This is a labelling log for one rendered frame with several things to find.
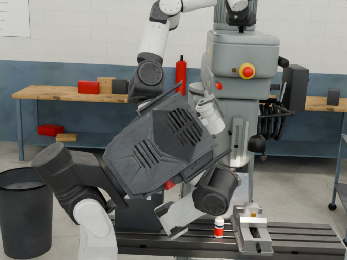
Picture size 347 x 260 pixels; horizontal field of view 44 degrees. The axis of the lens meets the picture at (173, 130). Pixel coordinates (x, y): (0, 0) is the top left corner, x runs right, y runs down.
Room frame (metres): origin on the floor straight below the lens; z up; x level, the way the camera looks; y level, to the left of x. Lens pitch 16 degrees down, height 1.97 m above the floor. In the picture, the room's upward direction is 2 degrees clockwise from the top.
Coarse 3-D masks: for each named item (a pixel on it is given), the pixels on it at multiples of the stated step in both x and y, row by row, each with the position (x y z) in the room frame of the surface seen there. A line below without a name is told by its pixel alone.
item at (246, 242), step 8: (240, 208) 1.87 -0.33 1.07; (232, 216) 1.96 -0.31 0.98; (232, 224) 1.88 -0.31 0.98; (240, 232) 1.74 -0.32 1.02; (248, 232) 1.71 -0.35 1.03; (256, 232) 1.76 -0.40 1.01; (264, 232) 1.72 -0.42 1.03; (240, 240) 1.72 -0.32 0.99; (248, 240) 1.64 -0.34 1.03; (256, 240) 1.64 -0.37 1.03; (264, 240) 1.64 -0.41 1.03; (240, 248) 1.66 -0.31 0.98; (248, 248) 1.64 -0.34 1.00; (264, 248) 1.64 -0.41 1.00
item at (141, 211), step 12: (156, 192) 1.83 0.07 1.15; (132, 204) 1.83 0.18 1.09; (144, 204) 1.82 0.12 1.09; (156, 204) 1.82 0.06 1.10; (120, 216) 1.83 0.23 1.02; (132, 216) 1.83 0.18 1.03; (144, 216) 1.82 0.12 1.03; (156, 216) 1.82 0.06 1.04; (144, 228) 1.82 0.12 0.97; (156, 228) 1.82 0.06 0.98
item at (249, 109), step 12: (216, 108) 1.78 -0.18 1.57; (228, 108) 1.75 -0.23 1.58; (240, 108) 1.75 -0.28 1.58; (252, 108) 1.76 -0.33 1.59; (228, 120) 1.75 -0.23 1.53; (252, 120) 1.76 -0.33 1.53; (252, 132) 1.76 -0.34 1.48; (228, 144) 1.75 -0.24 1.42; (216, 156) 1.77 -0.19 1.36; (228, 156) 1.75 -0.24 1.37; (240, 156) 1.75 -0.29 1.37; (252, 156) 1.79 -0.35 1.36
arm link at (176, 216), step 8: (184, 200) 1.35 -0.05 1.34; (192, 200) 1.32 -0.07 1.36; (160, 208) 1.41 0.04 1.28; (168, 208) 1.39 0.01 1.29; (176, 208) 1.36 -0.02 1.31; (184, 208) 1.33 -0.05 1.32; (192, 208) 1.32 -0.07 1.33; (160, 216) 1.40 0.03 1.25; (168, 216) 1.37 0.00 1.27; (176, 216) 1.35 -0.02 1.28; (184, 216) 1.33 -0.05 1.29; (192, 216) 1.33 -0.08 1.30; (200, 216) 1.33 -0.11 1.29; (168, 224) 1.36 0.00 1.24; (176, 224) 1.35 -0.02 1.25; (184, 224) 1.35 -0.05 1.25; (176, 232) 1.36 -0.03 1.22; (184, 232) 1.40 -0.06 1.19
